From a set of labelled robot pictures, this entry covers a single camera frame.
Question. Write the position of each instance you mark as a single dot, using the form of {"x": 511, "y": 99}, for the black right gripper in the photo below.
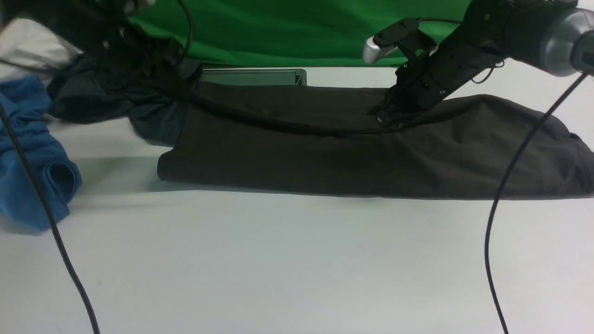
{"x": 430, "y": 81}

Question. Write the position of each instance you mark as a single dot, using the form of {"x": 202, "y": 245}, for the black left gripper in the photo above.
{"x": 141, "y": 59}

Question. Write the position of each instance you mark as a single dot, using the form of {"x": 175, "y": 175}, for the dark gray long-sleeve shirt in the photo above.
{"x": 317, "y": 140}

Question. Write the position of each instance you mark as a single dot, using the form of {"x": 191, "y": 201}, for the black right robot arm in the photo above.
{"x": 555, "y": 36}

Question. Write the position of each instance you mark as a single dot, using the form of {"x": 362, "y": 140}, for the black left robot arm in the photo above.
{"x": 102, "y": 29}

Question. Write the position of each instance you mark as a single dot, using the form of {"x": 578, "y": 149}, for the dark teal crumpled shirt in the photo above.
{"x": 88, "y": 93}

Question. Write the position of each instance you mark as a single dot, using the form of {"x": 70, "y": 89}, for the blue crumpled shirt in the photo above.
{"x": 25, "y": 101}

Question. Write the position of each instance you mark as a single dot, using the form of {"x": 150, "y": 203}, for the green backdrop cloth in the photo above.
{"x": 278, "y": 33}

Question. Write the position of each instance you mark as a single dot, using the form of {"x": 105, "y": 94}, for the white crumpled cloth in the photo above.
{"x": 31, "y": 44}

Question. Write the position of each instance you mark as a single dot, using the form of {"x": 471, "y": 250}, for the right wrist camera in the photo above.
{"x": 404, "y": 36}

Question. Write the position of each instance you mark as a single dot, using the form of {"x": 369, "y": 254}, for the metal table cable hatch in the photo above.
{"x": 255, "y": 77}

